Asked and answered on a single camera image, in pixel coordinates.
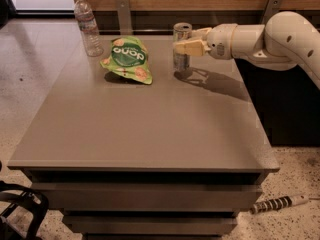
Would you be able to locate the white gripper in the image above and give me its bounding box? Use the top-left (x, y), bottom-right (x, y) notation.
top-left (173, 24), bottom-right (237, 60)

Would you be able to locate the silver redbull can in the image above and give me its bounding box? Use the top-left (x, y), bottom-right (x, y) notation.
top-left (173, 22), bottom-right (192, 72)

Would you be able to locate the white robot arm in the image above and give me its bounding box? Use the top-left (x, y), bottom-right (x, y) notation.
top-left (173, 11), bottom-right (320, 88)

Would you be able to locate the green rice chip bag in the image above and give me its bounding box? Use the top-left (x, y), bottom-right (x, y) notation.
top-left (100, 36), bottom-right (153, 85)

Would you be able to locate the clear plastic water bottle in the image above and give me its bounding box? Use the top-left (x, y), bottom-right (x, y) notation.
top-left (74, 0), bottom-right (103, 57)

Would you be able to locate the grey drawer cabinet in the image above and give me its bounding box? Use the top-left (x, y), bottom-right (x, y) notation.
top-left (8, 36), bottom-right (279, 239)

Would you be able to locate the white power strip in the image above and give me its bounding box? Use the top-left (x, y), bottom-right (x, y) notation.
top-left (250, 194), bottom-right (309, 214)

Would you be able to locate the black chair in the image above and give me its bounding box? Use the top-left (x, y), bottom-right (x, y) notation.
top-left (0, 180), bottom-right (49, 240)

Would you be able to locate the right metal wall bracket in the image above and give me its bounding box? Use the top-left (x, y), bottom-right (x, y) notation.
top-left (260, 0), bottom-right (283, 24)

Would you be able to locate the metal wall bracket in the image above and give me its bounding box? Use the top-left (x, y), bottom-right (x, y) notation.
top-left (260, 0), bottom-right (283, 24)
top-left (116, 0), bottom-right (133, 35)

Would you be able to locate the left metal wall bracket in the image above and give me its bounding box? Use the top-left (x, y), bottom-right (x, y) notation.
top-left (116, 0), bottom-right (133, 35)

